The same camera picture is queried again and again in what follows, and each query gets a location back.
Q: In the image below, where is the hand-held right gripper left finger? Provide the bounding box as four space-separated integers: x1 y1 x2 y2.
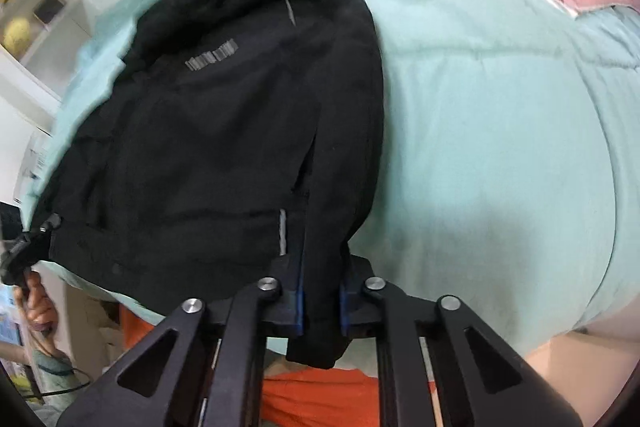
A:
57 254 307 427

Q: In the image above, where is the person's left hand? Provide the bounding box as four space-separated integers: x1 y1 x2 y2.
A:
14 269 59 339

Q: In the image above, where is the black hooded jacket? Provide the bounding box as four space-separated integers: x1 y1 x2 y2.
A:
30 0 387 370

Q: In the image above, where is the teal quilted blanket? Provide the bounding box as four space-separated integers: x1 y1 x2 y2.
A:
30 0 640 358

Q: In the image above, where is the black box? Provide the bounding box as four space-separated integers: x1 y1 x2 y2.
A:
32 0 64 26

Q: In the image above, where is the black cable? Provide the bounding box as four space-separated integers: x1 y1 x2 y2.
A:
29 357 94 402

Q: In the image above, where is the yellow globe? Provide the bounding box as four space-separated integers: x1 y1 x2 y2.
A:
2 18 35 56

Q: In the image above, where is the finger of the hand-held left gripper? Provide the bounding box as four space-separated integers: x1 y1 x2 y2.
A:
36 213 63 237

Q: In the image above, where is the person's orange shirt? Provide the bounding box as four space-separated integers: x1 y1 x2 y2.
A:
120 307 437 427

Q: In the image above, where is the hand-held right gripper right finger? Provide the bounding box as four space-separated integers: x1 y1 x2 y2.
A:
339 254 585 427

